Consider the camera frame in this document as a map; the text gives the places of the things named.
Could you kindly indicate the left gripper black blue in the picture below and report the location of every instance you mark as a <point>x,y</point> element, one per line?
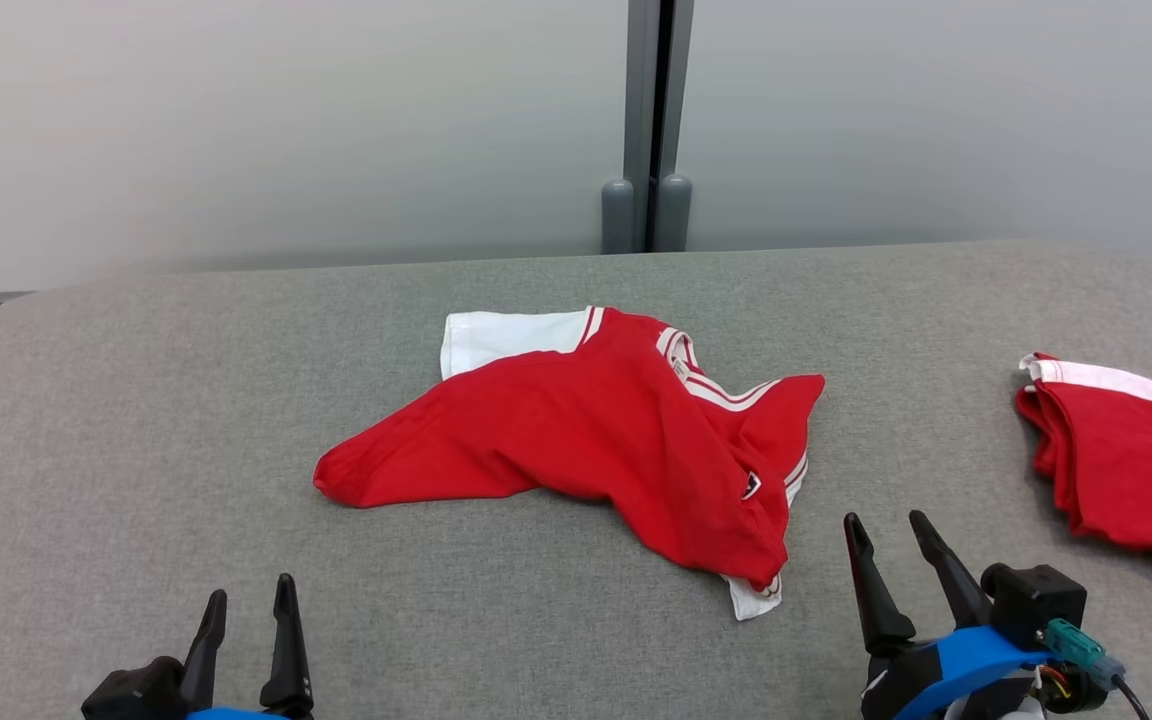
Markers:
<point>141,692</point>

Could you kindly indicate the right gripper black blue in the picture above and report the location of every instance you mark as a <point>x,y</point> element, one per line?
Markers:
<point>1031,600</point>

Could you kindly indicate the red shorts with white trim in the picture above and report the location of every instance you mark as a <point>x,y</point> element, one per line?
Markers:
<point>1136,460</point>

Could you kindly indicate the red and white shirt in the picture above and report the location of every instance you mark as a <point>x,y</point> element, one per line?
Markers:
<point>586,430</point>

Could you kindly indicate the grey metal frame post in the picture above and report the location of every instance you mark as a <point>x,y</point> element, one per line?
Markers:
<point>678,100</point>
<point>639,100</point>

